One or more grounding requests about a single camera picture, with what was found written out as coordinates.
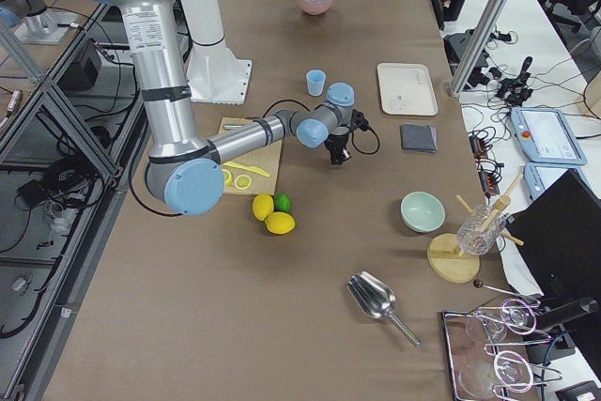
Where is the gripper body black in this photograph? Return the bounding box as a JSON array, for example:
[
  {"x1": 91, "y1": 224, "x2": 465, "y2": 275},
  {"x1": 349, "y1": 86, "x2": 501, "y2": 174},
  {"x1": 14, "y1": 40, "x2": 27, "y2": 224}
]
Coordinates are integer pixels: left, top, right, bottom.
[{"x1": 324, "y1": 132, "x2": 349, "y2": 153}]

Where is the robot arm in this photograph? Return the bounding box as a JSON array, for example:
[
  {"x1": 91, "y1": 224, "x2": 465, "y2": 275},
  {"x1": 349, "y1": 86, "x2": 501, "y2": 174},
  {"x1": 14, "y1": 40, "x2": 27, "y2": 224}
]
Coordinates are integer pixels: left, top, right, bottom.
[{"x1": 97, "y1": 0, "x2": 354, "y2": 215}]

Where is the light blue plastic cup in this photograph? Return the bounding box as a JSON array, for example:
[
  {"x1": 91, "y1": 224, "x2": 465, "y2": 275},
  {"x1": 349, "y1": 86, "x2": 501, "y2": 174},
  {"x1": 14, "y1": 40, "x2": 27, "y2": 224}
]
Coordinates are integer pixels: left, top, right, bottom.
[{"x1": 306, "y1": 69, "x2": 327, "y2": 97}]

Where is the metal ice scoop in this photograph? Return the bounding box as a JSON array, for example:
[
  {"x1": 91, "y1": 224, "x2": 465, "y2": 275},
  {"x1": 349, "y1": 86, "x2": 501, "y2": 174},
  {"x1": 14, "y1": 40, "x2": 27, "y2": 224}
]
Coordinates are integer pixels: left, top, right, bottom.
[{"x1": 347, "y1": 270, "x2": 421, "y2": 347}]

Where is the wooden cup tree stand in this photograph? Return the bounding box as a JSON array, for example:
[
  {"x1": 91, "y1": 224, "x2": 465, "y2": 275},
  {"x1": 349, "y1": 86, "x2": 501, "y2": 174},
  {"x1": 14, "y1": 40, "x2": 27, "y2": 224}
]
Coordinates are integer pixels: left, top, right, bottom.
[{"x1": 427, "y1": 174, "x2": 524, "y2": 283}]

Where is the wooden cutting board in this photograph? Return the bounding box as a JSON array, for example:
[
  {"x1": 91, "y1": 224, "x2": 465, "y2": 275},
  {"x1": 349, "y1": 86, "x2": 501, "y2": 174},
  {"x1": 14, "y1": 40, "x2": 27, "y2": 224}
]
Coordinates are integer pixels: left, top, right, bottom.
[{"x1": 224, "y1": 141, "x2": 283, "y2": 195}]

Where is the green lime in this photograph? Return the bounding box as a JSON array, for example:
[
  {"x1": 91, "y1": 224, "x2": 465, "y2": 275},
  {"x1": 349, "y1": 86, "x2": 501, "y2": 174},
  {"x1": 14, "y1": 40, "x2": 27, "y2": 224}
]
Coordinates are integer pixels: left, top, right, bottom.
[{"x1": 273, "y1": 193, "x2": 292, "y2": 213}]

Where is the grey folded cloth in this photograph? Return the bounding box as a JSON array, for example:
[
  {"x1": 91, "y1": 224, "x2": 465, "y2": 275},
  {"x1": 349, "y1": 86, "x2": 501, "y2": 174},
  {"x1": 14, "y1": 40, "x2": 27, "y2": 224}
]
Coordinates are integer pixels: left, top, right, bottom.
[{"x1": 400, "y1": 123, "x2": 438, "y2": 153}]

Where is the yellow plastic knife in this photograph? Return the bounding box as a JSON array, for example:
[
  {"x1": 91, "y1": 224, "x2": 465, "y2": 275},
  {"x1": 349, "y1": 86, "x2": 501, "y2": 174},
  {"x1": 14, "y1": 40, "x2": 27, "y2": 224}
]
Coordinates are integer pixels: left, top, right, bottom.
[{"x1": 223, "y1": 161, "x2": 270, "y2": 177}]

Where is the cream rabbit tray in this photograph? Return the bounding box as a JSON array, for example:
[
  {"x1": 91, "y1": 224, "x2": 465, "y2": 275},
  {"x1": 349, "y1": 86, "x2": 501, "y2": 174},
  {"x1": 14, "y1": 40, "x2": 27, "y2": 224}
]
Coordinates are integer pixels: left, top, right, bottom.
[{"x1": 377, "y1": 63, "x2": 439, "y2": 116}]

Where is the yellow lemon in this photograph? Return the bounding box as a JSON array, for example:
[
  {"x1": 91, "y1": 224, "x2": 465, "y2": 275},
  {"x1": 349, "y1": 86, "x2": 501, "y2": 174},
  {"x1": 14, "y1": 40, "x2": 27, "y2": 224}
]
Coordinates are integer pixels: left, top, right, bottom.
[
  {"x1": 252, "y1": 193, "x2": 275, "y2": 222},
  {"x1": 265, "y1": 211, "x2": 296, "y2": 235}
]

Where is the lemon half slice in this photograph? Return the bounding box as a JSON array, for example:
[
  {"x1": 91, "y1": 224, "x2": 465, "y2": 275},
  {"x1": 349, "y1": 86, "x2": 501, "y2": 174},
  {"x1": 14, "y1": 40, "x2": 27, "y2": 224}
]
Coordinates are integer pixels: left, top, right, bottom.
[
  {"x1": 222, "y1": 169, "x2": 234, "y2": 186},
  {"x1": 234, "y1": 174, "x2": 253, "y2": 191}
]

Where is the mint green bowl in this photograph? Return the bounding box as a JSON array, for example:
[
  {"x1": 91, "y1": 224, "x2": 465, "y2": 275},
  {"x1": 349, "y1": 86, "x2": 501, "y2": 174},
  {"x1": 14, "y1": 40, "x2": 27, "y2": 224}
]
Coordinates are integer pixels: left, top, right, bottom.
[{"x1": 400, "y1": 192, "x2": 446, "y2": 233}]

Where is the steel muddler black tip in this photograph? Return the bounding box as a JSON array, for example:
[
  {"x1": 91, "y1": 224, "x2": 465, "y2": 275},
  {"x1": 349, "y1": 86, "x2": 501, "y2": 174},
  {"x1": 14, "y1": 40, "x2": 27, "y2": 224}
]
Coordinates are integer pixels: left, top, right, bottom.
[{"x1": 222, "y1": 123, "x2": 246, "y2": 131}]

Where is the clear glass on stand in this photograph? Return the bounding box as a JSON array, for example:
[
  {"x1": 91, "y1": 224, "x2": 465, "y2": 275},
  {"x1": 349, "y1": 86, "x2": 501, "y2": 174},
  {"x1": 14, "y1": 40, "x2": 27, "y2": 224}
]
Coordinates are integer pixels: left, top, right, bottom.
[{"x1": 457, "y1": 205, "x2": 506, "y2": 255}]

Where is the blue teach pendant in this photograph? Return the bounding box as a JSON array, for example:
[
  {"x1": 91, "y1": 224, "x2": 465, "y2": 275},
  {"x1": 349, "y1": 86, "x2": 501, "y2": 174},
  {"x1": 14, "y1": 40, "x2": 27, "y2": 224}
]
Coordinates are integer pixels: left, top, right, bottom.
[
  {"x1": 510, "y1": 107, "x2": 588, "y2": 165},
  {"x1": 523, "y1": 162, "x2": 588, "y2": 201}
]

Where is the black monitor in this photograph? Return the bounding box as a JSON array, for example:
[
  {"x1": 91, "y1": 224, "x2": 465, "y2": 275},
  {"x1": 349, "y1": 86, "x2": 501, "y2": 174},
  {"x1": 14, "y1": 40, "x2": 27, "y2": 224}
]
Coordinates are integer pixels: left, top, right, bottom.
[{"x1": 508, "y1": 169, "x2": 600, "y2": 301}]

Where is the mirror tray with glasses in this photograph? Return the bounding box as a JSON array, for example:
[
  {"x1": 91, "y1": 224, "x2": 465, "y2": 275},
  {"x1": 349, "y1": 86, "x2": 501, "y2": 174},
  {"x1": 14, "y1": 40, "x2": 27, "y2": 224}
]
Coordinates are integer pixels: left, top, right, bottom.
[{"x1": 440, "y1": 298, "x2": 562, "y2": 400}]

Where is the white camera post base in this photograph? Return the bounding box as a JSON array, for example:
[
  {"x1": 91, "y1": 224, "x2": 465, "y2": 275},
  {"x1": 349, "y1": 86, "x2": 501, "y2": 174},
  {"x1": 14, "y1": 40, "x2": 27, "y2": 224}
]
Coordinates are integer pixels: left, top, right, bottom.
[{"x1": 180, "y1": 0, "x2": 252, "y2": 105}]

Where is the aluminium frame post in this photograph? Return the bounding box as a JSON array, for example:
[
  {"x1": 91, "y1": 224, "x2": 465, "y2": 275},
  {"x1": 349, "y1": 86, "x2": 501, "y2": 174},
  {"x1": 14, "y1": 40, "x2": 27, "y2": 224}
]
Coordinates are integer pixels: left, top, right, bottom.
[{"x1": 448, "y1": 0, "x2": 507, "y2": 98}]

